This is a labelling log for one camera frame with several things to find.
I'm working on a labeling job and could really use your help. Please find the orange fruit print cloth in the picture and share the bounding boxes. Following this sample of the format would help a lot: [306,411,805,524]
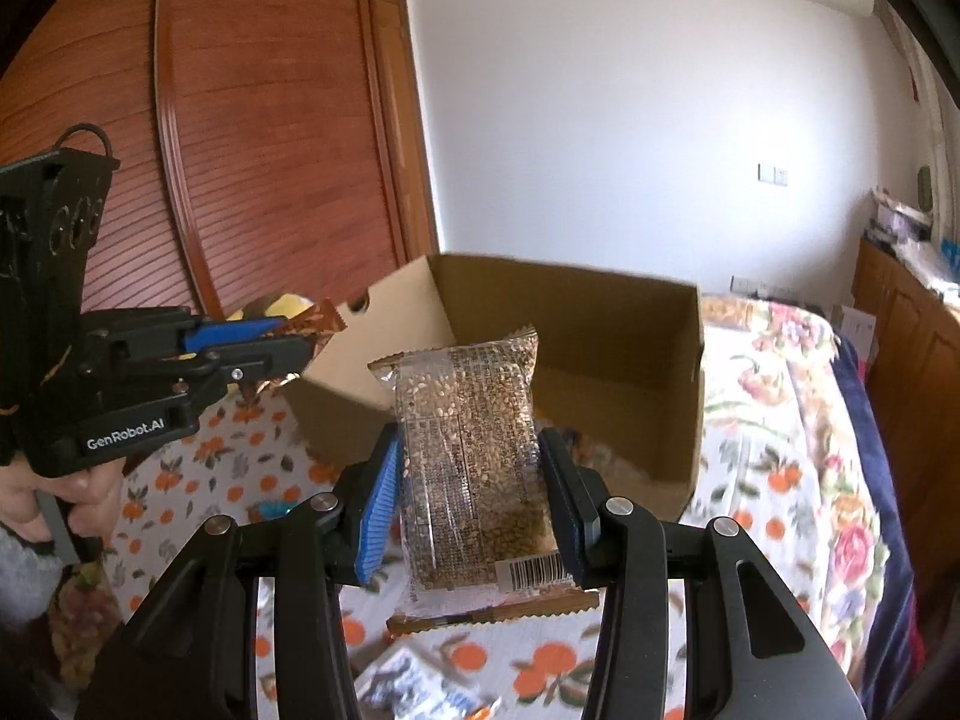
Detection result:
[105,390,811,720]

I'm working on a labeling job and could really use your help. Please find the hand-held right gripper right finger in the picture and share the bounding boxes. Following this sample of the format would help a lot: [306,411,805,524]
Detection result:
[536,427,867,720]

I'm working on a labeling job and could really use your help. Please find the white paper bag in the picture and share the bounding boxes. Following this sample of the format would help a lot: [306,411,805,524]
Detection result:
[840,304,878,361]

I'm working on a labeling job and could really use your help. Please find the person's left hand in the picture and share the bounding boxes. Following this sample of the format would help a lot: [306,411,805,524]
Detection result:
[0,457,125,545]

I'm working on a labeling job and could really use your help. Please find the floral blanket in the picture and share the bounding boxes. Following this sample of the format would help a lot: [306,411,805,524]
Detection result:
[697,292,893,691]

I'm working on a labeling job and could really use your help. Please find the navy blue blanket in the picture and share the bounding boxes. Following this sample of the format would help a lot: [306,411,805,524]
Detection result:
[832,330,920,698]

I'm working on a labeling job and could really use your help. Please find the wooden cabinet counter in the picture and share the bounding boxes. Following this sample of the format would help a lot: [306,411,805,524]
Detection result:
[851,238,960,601]

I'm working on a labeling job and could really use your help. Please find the pale patterned curtain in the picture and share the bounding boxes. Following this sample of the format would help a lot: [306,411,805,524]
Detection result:
[877,7,953,196]

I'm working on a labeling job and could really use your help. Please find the clear sesame bar packet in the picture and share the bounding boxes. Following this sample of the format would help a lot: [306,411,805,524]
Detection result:
[367,326,601,635]

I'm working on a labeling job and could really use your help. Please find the floral cushion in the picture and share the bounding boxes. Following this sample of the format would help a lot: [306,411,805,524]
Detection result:
[45,562,128,691]

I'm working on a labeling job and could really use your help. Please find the brown cardboard box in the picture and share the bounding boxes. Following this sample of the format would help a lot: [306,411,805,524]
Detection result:
[289,253,706,522]

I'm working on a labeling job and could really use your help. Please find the blue white snack packet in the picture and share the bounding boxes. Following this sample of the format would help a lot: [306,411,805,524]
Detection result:
[352,641,503,720]

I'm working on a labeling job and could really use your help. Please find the wooden slatted wardrobe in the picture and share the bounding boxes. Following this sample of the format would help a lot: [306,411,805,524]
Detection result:
[0,0,440,436]

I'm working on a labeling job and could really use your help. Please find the clear plastic bags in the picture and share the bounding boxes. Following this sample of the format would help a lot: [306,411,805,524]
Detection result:
[900,236,960,293]

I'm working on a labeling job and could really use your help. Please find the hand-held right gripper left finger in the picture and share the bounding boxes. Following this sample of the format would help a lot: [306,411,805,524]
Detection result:
[75,431,406,720]

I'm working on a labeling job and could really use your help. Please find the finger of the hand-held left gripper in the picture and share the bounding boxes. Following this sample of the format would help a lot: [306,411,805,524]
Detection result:
[176,336,316,407]
[112,306,290,359]

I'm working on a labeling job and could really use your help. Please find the yellow plush toy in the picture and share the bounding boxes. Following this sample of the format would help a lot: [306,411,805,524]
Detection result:
[225,294,316,323]

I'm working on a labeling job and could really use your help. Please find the brown foil snack packet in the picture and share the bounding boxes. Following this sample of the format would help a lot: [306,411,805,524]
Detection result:
[240,298,346,406]

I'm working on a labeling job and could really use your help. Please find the person's left forearm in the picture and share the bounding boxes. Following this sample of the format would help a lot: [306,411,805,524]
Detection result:
[0,525,65,623]

